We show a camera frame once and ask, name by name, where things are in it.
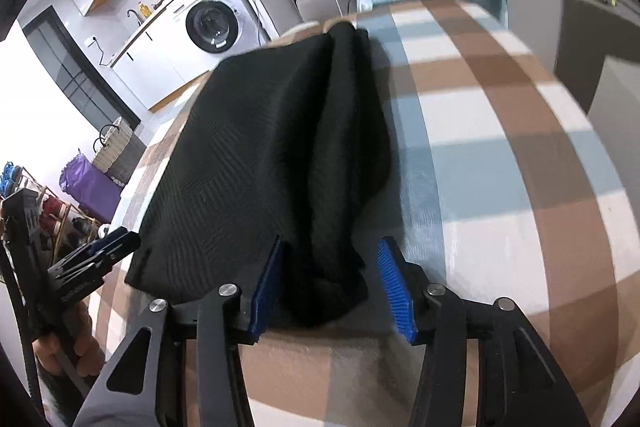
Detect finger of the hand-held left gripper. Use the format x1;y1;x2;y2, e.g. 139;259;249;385
56;264;109;306
50;227;142;280

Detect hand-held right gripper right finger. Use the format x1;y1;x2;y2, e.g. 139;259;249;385
376;236;591;427

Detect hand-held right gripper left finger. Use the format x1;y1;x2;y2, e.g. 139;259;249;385
72;234;288;427

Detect black t-shirt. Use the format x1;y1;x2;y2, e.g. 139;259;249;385
124;22;393;328

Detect person's left hand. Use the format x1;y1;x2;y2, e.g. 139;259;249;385
32;297;107;378

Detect wooden shoe rack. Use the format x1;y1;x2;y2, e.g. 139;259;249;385
0;161;103;263

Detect purple bag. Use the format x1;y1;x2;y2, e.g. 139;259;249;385
59;151;123;224

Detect wicker laundry basket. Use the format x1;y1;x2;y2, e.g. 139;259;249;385
92;117;147;186

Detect checked tablecloth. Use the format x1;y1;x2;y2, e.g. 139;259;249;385
92;0;640;427

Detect white counter cabinet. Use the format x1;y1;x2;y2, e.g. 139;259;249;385
110;2;211;112

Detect black framed glass door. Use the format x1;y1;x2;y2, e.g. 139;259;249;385
22;6;143;132

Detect grey side table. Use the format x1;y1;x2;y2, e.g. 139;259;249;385
502;0;640;128

